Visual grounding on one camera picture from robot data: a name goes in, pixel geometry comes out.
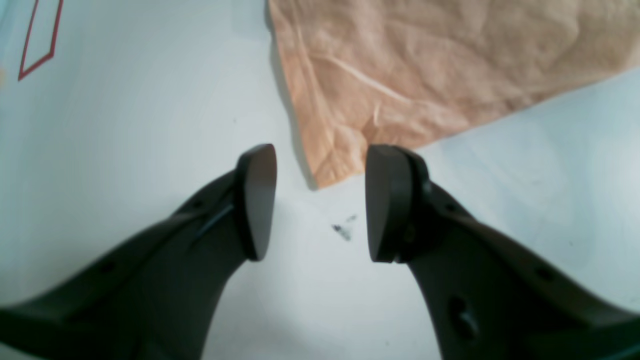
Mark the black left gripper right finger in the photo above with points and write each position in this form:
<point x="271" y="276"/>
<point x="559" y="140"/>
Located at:
<point x="489" y="297"/>

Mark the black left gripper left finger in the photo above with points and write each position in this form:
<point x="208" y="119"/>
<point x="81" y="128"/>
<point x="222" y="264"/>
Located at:
<point x="154" y="296"/>

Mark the peach T-shirt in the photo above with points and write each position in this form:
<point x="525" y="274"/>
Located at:
<point x="411" y="72"/>

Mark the red triangle table marking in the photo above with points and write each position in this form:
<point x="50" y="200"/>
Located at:
<point x="41" y="37"/>

